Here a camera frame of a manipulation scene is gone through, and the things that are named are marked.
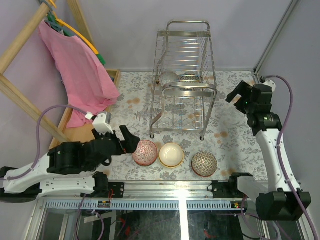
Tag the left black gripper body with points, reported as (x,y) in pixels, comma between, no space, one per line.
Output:
(118,143)

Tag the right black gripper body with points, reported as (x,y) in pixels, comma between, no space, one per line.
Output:
(249,106)

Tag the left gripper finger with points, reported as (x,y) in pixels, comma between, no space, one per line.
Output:
(129,138)
(126,149)

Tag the red patterned bowl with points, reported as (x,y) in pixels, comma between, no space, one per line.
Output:
(146,153)

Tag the blue patterned bowl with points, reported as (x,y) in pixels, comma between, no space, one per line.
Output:
(190,77)

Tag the brown patterned bowl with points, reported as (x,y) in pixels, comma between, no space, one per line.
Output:
(204,164)

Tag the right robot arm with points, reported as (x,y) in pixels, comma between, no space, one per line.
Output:
(283,199)

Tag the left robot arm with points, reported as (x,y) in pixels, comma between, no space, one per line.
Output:
(68,169)

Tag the stainless steel dish rack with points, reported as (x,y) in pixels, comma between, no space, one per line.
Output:
(184,86)

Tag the wooden tray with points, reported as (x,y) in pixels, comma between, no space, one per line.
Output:
(84,133)

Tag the cream bowl orange rim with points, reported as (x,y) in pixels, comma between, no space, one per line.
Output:
(171,155)

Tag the pink cloth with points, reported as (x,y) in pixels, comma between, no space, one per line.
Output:
(88,85)

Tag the yellow plastic hanger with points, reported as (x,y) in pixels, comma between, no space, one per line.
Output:
(83,31)

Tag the green plastic hanger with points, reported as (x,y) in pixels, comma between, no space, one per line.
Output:
(59,25)

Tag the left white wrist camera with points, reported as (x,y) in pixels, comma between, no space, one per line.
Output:
(101,122)

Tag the aluminium rail frame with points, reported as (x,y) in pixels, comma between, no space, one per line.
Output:
(158,210)

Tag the aluminium corner post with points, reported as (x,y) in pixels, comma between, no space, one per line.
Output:
(280,27)

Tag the wooden clothes rack frame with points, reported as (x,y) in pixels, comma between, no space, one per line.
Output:
(33,72)

